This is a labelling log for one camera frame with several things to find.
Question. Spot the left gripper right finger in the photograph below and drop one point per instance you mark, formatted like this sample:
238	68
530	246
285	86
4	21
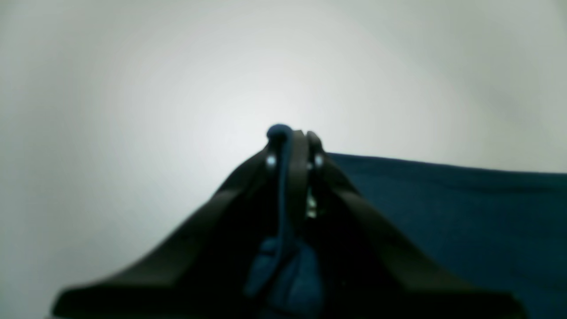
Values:
369	269

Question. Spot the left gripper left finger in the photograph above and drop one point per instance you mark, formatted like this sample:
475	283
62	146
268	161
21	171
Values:
200	270

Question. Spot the dark blue T-shirt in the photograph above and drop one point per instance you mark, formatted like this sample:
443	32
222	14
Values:
502	231

